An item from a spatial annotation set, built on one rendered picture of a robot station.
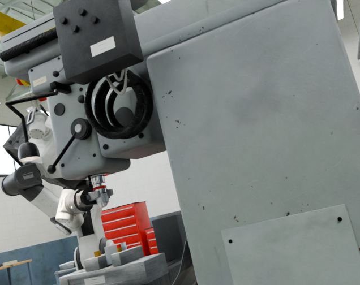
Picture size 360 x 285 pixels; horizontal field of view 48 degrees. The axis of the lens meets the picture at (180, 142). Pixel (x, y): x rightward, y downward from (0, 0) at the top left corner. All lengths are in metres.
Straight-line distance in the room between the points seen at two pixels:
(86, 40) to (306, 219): 0.70
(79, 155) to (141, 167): 10.17
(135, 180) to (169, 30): 10.44
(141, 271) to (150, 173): 10.10
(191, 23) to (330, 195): 0.64
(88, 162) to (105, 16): 0.51
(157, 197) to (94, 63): 10.34
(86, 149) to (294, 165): 0.69
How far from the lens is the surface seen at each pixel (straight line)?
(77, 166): 1.39
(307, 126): 1.00
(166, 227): 1.85
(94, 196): 1.44
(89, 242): 2.11
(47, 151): 1.84
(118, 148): 1.29
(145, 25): 1.33
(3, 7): 9.73
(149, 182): 11.43
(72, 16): 1.15
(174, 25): 1.29
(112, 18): 1.07
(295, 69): 1.03
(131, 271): 1.37
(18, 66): 1.57
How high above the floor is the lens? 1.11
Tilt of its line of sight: 10 degrees up
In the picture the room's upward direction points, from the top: 13 degrees counter-clockwise
